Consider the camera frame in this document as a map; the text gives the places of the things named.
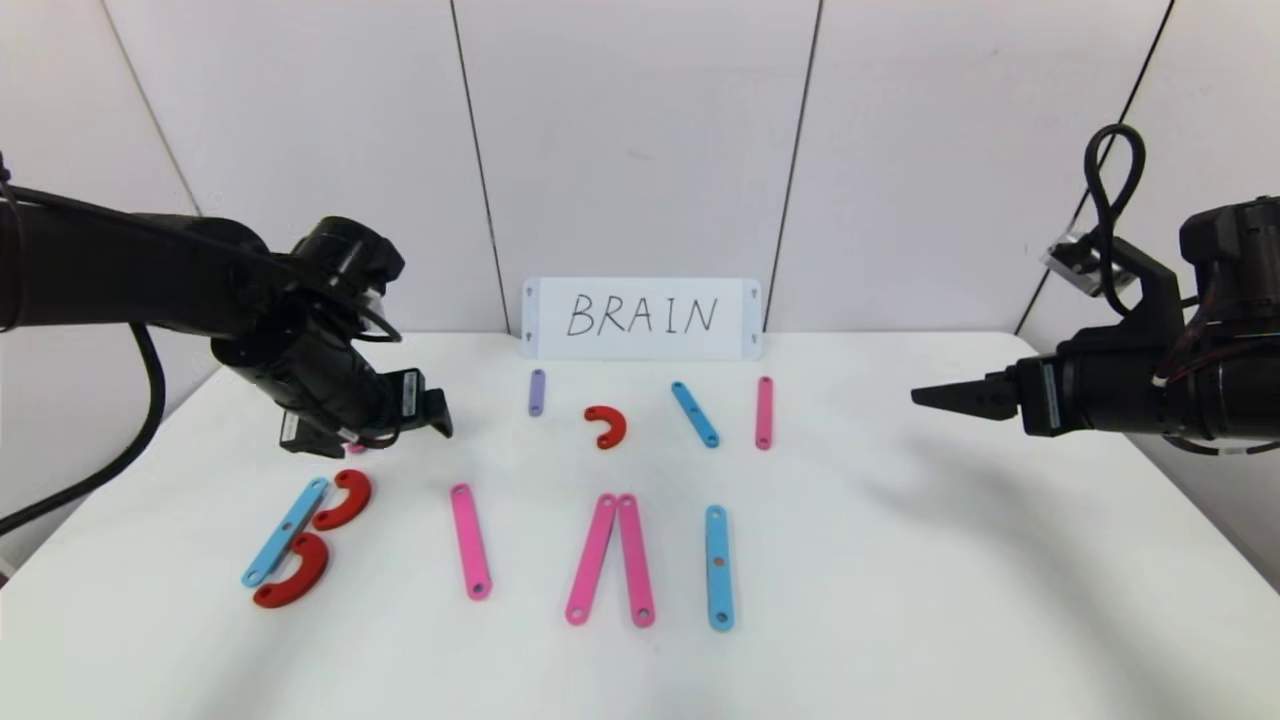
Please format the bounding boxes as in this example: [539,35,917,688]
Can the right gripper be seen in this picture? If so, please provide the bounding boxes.
[910,352,1169,438]

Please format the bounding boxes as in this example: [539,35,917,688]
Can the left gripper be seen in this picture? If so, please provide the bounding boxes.
[312,343,454,443]

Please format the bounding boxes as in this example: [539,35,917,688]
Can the small red arc piece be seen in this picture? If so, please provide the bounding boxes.
[584,405,629,451]

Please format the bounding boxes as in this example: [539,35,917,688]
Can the white BRAIN sign card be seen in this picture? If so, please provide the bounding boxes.
[522,278,763,362]

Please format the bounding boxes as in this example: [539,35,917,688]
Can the medium red arc piece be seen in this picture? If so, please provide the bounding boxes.
[312,469,373,531]

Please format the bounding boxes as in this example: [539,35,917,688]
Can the large red arc piece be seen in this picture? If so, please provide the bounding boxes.
[252,532,330,609]

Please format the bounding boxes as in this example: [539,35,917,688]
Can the short blue bar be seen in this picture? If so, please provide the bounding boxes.
[670,382,721,449]

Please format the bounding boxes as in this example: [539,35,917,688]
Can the long blue bar orange dot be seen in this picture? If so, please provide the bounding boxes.
[705,505,735,632]

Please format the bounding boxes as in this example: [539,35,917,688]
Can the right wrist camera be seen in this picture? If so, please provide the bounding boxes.
[1040,232,1111,296]

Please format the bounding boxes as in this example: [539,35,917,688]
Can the black right camera bracket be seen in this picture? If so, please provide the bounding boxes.
[1100,235,1186,346]

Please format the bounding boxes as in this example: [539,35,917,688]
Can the black looped right arm cable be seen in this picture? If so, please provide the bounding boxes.
[1085,123,1148,316]

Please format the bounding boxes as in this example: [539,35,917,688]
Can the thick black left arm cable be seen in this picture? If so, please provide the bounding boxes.
[0,322,167,536]

